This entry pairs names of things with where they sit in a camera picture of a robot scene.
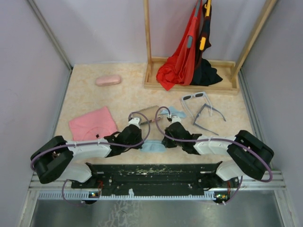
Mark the crumpled light blue cloth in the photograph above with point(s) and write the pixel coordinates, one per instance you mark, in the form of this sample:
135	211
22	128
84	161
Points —
174	112

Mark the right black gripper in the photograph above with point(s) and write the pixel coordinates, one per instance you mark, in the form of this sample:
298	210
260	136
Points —
167	144

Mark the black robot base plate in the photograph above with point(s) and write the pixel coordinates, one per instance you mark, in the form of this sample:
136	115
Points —
156	179

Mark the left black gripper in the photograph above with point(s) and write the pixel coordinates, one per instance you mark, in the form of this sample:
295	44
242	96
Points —
139	137

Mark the yellow clothes hanger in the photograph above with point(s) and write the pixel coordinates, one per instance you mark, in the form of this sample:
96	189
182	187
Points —
205	32

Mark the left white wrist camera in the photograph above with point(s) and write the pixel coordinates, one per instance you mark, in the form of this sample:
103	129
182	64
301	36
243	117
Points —
135	121

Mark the white cable duct strip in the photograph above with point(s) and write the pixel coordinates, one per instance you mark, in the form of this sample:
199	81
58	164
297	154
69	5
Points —
92	196

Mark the flag print glasses case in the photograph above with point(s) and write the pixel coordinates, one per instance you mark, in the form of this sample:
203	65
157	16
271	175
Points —
149	112

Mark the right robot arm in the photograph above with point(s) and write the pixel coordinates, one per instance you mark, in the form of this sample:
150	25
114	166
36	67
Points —
249	155

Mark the pink glasses case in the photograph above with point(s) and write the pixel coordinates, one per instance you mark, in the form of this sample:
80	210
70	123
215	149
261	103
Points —
108	80

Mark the red hanging garment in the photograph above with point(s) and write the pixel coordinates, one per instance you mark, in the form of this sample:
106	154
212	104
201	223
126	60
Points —
179	68

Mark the pink folded cloth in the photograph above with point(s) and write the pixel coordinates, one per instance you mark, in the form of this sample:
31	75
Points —
93	125

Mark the white frame sunglasses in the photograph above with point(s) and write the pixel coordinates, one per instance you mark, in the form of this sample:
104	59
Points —
188	100

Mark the light blue lens cloth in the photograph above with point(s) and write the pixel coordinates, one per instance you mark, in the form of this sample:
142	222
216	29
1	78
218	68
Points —
153	146

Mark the wooden clothes rack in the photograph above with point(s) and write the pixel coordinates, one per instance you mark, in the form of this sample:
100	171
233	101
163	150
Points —
213	76

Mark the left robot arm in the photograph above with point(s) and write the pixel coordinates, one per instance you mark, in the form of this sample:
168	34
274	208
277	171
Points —
54	158

